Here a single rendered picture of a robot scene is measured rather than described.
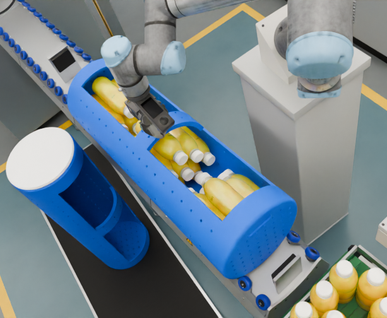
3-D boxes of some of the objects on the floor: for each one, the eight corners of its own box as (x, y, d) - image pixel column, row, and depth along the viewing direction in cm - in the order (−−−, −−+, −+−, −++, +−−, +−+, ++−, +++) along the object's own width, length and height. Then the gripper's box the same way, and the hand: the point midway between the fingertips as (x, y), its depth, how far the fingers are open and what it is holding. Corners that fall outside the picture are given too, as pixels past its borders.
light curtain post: (166, 126, 295) (29, -155, 157) (171, 130, 291) (36, -153, 153) (159, 131, 293) (15, -147, 155) (164, 136, 290) (22, -144, 152)
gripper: (138, 69, 119) (161, 117, 136) (112, 89, 117) (139, 135, 134) (156, 84, 114) (178, 131, 131) (129, 105, 112) (155, 150, 129)
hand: (163, 135), depth 130 cm, fingers closed, pressing on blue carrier
